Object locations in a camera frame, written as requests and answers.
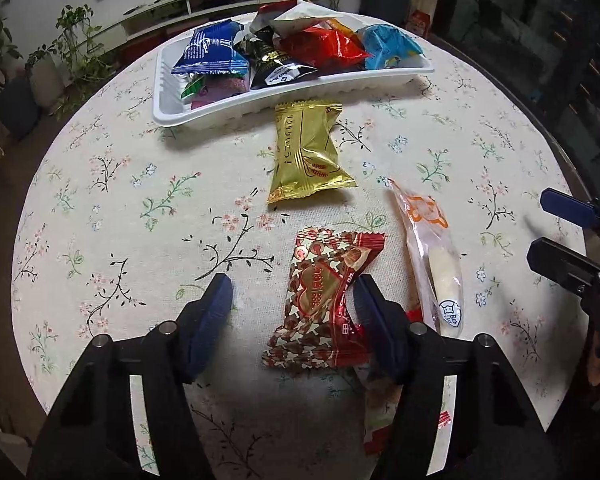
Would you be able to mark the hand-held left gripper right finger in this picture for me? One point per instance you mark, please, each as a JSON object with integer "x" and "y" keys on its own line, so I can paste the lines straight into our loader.
{"x": 380, "y": 330}

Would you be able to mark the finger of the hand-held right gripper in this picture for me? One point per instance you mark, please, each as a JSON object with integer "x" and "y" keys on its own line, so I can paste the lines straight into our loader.
{"x": 565, "y": 206}
{"x": 562, "y": 262}

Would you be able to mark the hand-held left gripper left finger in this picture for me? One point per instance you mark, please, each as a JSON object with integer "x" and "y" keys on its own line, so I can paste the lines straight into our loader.
{"x": 210, "y": 320}

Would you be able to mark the red heart-pattern snack packet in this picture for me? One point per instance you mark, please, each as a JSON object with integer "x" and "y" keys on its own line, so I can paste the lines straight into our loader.
{"x": 320, "y": 300}

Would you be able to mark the small red and white packet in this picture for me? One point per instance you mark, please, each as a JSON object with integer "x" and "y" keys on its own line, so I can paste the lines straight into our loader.
{"x": 380, "y": 410}

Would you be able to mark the clear packet with orange print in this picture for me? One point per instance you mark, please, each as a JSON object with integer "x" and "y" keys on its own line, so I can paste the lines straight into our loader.
{"x": 430, "y": 260}

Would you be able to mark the gold foil snack packet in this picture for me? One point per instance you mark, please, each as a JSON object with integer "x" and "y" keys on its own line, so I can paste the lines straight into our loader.
{"x": 307, "y": 155}

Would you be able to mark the pink snack packet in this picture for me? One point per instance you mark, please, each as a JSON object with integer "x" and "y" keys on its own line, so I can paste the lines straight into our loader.
{"x": 220, "y": 90}

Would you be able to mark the green snack packet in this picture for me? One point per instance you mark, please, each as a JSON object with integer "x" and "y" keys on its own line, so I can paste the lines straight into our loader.
{"x": 192, "y": 86}

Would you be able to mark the light blue snack packet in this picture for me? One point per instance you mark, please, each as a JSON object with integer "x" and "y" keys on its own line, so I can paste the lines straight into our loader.
{"x": 387, "y": 45}

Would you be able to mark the white plastic tray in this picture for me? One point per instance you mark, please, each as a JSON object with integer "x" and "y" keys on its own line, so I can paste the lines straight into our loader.
{"x": 300, "y": 95}

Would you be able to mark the black packet with white label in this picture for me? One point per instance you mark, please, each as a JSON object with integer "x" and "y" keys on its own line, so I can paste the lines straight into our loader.
{"x": 280, "y": 74}

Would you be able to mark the dark blue snack packet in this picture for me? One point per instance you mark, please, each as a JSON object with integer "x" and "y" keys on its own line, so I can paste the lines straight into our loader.
{"x": 210, "y": 47}

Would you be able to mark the black and gold snack packet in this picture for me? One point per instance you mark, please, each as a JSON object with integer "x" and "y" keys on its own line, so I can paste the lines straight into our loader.
{"x": 257, "y": 45}

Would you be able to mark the orange snack packet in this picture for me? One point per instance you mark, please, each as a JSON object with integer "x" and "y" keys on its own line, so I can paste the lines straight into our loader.
{"x": 345, "y": 27}

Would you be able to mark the large red snack packet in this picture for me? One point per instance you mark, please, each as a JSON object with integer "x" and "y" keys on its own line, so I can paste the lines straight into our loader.
{"x": 322, "y": 47}

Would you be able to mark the white and red snack packet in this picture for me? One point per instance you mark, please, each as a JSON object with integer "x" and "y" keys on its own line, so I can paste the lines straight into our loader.
{"x": 305, "y": 15}

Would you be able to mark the red paper bag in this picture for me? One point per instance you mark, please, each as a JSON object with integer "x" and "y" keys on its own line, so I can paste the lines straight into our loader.
{"x": 419, "y": 22}

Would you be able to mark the potted plant white ribbed pot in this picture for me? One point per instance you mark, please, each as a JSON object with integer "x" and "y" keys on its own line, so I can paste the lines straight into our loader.
{"x": 45, "y": 77}

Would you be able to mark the potted plant dark square pot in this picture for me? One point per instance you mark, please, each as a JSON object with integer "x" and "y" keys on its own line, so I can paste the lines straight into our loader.
{"x": 10, "y": 100}

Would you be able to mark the leafy climbing plant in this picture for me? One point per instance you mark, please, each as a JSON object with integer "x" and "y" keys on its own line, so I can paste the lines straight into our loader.
{"x": 82, "y": 45}

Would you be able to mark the white television cabinet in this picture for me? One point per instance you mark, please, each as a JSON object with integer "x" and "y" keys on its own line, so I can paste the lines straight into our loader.
{"x": 205, "y": 2}

